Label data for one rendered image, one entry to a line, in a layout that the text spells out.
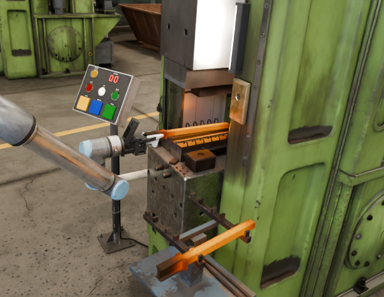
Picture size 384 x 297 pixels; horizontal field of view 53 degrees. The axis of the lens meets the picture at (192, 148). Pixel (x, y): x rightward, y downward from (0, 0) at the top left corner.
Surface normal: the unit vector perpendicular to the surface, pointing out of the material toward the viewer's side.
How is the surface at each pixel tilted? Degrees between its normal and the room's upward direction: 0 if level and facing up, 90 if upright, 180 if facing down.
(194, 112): 90
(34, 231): 0
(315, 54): 89
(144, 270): 0
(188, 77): 90
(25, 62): 90
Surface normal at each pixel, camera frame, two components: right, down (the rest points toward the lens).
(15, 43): 0.54, 0.40
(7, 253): 0.07, -0.90
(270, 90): -0.85, 0.17
